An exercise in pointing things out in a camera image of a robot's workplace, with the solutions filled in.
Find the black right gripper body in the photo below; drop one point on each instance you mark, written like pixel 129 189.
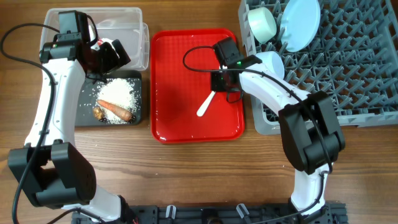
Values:
pixel 219 83

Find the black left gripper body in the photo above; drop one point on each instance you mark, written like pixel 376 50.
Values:
pixel 105 60

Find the white rice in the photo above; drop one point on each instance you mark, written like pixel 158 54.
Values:
pixel 119 93

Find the white plastic spoon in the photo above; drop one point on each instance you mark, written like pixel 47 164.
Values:
pixel 202 109

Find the brown food scrap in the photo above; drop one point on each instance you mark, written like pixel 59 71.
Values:
pixel 99 114

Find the small light blue bowl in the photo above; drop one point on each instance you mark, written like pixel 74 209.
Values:
pixel 273 62

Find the orange carrot piece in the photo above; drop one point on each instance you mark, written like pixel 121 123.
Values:
pixel 120 112

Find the green bowl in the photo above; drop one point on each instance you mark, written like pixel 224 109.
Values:
pixel 262 24

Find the large light blue plate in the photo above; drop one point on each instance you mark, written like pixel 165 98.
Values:
pixel 300 22

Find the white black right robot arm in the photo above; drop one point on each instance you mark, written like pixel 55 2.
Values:
pixel 311 134

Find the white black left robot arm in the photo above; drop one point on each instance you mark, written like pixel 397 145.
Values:
pixel 49 169

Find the grey dishwasher rack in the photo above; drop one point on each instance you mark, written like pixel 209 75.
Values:
pixel 353 57

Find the red serving tray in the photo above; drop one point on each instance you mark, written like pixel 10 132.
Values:
pixel 180 83

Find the black plastic tray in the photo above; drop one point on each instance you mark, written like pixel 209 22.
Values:
pixel 90 93

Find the clear plastic bin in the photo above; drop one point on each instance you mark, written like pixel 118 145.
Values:
pixel 124 25

